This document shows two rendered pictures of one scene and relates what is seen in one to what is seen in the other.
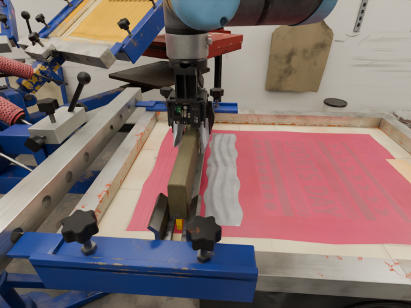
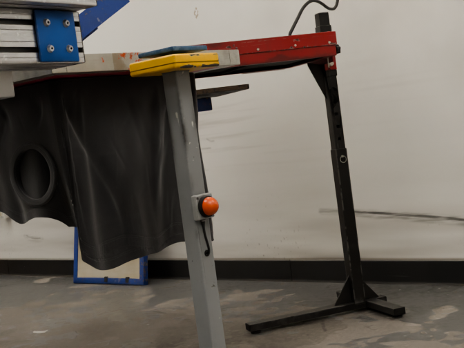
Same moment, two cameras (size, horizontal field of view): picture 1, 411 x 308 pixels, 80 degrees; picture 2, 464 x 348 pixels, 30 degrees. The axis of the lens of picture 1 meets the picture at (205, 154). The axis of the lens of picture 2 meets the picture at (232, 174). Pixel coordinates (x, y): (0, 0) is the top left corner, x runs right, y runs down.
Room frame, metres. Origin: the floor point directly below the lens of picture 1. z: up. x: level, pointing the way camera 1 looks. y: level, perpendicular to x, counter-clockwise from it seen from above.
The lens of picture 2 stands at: (-1.02, -1.86, 0.80)
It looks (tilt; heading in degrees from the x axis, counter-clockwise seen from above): 3 degrees down; 37
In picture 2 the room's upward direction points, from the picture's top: 8 degrees counter-clockwise
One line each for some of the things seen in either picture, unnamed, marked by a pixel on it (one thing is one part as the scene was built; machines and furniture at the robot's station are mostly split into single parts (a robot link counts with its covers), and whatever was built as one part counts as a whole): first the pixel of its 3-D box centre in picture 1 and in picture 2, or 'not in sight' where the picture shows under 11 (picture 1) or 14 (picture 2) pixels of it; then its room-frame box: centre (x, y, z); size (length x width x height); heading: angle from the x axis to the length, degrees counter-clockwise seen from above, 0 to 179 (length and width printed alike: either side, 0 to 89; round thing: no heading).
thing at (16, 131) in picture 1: (44, 139); not in sight; (0.51, 0.38, 1.02); 0.17 x 0.06 x 0.05; 86
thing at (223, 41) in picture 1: (192, 43); (248, 57); (1.72, 0.08, 1.06); 0.61 x 0.46 x 0.12; 146
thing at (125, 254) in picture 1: (148, 264); not in sight; (0.21, 0.08, 0.98); 0.30 x 0.05 x 0.07; 86
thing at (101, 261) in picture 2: not in sight; (139, 167); (0.45, -0.47, 0.74); 0.45 x 0.03 x 0.43; 176
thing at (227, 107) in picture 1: (192, 113); not in sight; (0.77, 0.04, 0.98); 0.30 x 0.05 x 0.07; 86
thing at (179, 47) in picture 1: (189, 46); not in sight; (0.47, 0.03, 1.23); 0.08 x 0.08 x 0.05
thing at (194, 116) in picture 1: (188, 92); not in sight; (0.46, 0.03, 1.15); 0.09 x 0.08 x 0.12; 176
